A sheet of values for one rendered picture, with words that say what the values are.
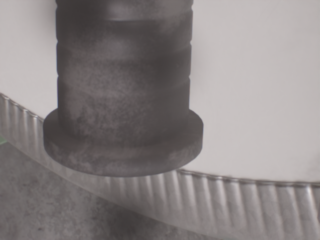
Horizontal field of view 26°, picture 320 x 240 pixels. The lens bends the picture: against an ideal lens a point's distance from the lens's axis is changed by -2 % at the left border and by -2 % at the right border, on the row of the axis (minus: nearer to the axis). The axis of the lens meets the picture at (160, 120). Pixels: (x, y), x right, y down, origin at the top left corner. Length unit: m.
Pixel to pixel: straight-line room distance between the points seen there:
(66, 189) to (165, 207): 0.68
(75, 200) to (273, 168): 0.78
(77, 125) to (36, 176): 0.93
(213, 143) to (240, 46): 0.07
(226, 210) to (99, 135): 0.25
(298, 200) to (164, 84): 0.22
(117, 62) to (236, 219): 0.26
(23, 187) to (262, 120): 0.75
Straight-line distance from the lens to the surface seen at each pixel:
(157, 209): 0.46
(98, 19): 0.16
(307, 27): 0.34
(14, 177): 1.08
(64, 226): 1.12
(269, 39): 0.36
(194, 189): 0.43
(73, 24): 0.16
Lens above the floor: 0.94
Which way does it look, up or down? 48 degrees down
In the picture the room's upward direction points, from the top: 78 degrees clockwise
